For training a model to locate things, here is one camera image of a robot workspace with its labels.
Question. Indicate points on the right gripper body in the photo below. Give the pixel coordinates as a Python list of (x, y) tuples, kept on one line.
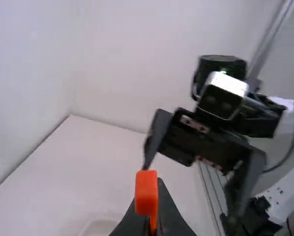
[(206, 142)]

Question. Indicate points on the silver rails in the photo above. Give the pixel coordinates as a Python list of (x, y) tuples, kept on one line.
[(212, 186)]

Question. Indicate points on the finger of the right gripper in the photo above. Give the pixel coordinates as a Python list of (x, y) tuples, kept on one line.
[(250, 169), (159, 130)]

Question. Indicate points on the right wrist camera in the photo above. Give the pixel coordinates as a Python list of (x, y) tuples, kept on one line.
[(223, 98)]

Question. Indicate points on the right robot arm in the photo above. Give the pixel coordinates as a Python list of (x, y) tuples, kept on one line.
[(292, 115)]

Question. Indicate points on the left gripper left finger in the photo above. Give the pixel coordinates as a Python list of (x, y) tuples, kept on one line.
[(134, 223)]

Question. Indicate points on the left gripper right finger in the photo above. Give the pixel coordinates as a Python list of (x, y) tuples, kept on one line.
[(170, 216)]

